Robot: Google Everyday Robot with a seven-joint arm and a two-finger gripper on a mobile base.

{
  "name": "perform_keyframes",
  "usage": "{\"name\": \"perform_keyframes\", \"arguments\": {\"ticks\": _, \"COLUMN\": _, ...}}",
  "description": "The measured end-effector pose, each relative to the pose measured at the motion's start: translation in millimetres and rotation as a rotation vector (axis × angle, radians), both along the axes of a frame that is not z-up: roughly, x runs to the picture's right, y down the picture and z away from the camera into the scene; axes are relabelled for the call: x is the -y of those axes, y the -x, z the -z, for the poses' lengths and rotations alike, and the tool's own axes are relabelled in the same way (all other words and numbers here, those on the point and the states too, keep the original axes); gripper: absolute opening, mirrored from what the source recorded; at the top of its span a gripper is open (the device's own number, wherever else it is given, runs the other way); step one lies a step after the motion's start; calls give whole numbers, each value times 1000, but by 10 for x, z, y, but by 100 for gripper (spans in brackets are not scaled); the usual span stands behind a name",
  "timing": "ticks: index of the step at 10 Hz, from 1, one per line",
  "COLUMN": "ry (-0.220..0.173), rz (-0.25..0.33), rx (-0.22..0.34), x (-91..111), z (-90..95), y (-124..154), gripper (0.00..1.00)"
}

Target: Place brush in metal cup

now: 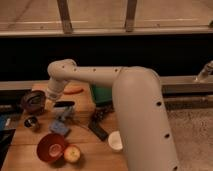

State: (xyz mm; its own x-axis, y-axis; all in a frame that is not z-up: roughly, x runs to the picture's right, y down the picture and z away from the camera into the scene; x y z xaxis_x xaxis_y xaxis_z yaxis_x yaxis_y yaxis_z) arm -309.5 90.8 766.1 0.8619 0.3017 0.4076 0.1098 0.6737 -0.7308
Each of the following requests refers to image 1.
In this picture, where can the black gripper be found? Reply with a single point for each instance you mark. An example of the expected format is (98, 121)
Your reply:
(64, 104)

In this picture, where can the blue sponge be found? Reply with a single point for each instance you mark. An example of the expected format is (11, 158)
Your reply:
(59, 127)

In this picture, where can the red bowl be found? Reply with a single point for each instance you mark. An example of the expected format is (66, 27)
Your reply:
(51, 147)

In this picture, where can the black handled brush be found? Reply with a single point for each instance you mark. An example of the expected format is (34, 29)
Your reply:
(94, 123)

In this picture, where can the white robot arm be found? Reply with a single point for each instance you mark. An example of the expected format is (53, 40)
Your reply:
(142, 118)

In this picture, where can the white cup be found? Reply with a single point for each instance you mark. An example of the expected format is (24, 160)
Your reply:
(114, 141)

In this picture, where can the yellow red apple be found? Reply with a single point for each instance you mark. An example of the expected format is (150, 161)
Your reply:
(72, 154)

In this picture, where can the orange carrot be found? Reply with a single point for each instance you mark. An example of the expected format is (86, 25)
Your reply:
(70, 91)

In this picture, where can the small metal cup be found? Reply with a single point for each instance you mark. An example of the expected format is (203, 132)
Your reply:
(32, 123)

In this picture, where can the blue grey toy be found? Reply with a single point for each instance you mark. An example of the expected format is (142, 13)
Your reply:
(62, 113)

